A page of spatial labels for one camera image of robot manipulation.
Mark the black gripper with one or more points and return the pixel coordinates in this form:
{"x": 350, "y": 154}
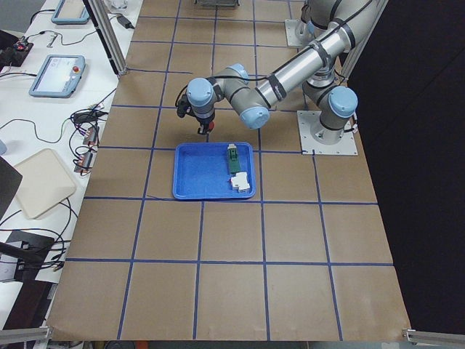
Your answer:
{"x": 204, "y": 122}

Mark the blue plastic tray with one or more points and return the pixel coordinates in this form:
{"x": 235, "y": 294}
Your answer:
{"x": 201, "y": 172}

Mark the green terminal block module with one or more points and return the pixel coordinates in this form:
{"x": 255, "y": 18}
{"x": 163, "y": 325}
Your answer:
{"x": 233, "y": 159}

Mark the white circuit breaker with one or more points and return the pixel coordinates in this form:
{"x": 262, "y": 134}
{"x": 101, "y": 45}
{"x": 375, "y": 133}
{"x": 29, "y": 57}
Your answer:
{"x": 239, "y": 182}

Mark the black power adapter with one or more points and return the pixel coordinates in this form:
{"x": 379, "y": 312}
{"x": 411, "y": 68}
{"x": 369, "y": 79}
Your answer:
{"x": 124, "y": 22}

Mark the blue teach pendant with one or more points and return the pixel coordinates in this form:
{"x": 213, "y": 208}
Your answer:
{"x": 59, "y": 76}
{"x": 70, "y": 12}

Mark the cream plastic tray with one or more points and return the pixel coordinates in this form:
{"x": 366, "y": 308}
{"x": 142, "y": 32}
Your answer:
{"x": 45, "y": 183}

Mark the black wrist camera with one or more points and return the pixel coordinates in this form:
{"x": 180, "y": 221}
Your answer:
{"x": 183, "y": 106}

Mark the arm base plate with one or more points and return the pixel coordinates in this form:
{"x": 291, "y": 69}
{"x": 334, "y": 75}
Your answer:
{"x": 292, "y": 37}
{"x": 315, "y": 139}

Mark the silver wire mesh shelf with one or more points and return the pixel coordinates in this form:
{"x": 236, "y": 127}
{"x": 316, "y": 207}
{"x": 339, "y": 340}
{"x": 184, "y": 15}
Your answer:
{"x": 218, "y": 3}

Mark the aluminium frame post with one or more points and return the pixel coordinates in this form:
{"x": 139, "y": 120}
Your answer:
{"x": 102, "y": 25}

